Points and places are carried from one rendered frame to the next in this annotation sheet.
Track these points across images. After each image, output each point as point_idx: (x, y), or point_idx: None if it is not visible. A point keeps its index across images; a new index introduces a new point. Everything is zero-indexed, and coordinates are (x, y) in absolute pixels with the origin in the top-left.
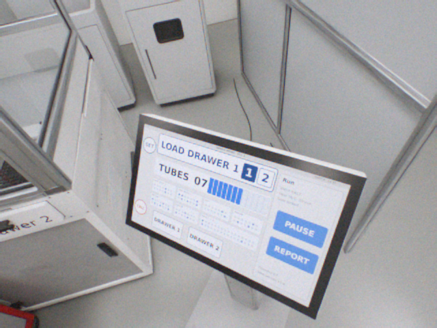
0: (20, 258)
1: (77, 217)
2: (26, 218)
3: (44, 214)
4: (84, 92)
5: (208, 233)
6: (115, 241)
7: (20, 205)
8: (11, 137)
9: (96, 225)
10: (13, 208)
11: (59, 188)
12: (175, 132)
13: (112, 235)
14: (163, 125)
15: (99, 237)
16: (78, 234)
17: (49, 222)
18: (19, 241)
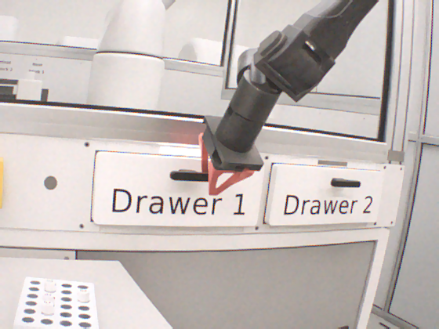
0: (237, 322)
1: (374, 233)
2: (355, 189)
3: (371, 193)
4: None
5: None
6: (361, 327)
7: (357, 164)
8: (412, 59)
9: (374, 268)
10: (347, 166)
11: (400, 154)
12: None
13: (369, 305)
14: None
15: (352, 307)
16: (342, 286)
17: (364, 215)
18: (279, 265)
